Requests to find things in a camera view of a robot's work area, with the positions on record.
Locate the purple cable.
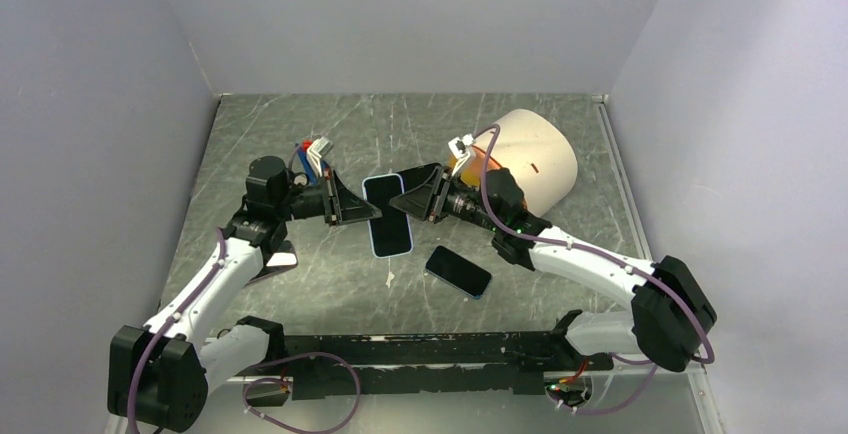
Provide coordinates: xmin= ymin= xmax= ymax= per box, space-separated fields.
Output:
xmin=471 ymin=123 xmax=717 ymax=416
xmin=124 ymin=228 xmax=229 ymax=434

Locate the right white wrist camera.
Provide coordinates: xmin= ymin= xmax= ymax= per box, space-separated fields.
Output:
xmin=448 ymin=134 xmax=476 ymax=161

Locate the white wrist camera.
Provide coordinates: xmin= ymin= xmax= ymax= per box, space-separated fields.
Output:
xmin=302 ymin=136 xmax=334 ymax=177
xmin=448 ymin=134 xmax=476 ymax=161

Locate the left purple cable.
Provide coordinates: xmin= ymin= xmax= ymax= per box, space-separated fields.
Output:
xmin=124 ymin=228 xmax=229 ymax=434

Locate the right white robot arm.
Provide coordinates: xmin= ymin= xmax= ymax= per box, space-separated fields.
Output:
xmin=389 ymin=165 xmax=717 ymax=372

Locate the cream and orange drum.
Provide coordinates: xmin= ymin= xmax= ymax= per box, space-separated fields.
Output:
xmin=449 ymin=109 xmax=578 ymax=217

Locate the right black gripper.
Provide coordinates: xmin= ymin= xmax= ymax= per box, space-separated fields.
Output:
xmin=390 ymin=165 xmax=503 ymax=233

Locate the purple edged glossy phone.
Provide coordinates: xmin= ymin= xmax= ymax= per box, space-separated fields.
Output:
xmin=264 ymin=241 xmax=299 ymax=275

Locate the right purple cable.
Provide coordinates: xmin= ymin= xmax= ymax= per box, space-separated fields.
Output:
xmin=471 ymin=123 xmax=717 ymax=416

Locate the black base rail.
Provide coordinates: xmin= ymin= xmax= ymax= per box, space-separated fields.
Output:
xmin=244 ymin=331 xmax=613 ymax=400

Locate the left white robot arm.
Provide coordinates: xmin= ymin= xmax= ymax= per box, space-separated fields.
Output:
xmin=107 ymin=156 xmax=381 ymax=433

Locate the blue clip tool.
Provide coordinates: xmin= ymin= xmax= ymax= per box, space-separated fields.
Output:
xmin=296 ymin=140 xmax=317 ymax=184

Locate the light blue phone case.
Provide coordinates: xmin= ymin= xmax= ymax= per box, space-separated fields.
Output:
xmin=361 ymin=172 xmax=415 ymax=260

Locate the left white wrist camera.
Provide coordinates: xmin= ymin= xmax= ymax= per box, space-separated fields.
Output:
xmin=302 ymin=136 xmax=334 ymax=177

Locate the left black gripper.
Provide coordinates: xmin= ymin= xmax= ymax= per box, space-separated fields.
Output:
xmin=275 ymin=168 xmax=381 ymax=227

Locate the blue edged black phone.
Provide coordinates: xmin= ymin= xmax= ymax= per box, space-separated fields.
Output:
xmin=425 ymin=246 xmax=492 ymax=299

